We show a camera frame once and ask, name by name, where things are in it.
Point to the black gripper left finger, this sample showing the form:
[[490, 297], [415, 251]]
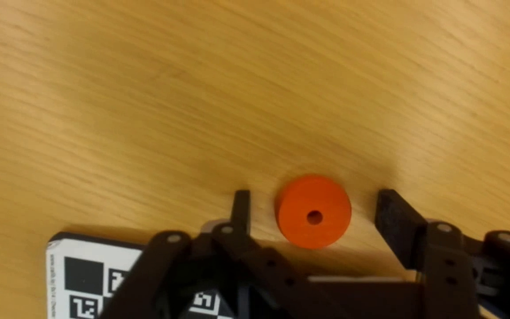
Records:
[[220, 276]]

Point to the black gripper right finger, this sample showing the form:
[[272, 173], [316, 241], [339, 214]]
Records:
[[456, 276]]

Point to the black white marker calibration board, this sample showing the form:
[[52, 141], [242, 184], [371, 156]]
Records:
[[84, 276]]

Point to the orange disc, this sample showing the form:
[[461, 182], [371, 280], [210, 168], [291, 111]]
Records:
[[300, 200]]

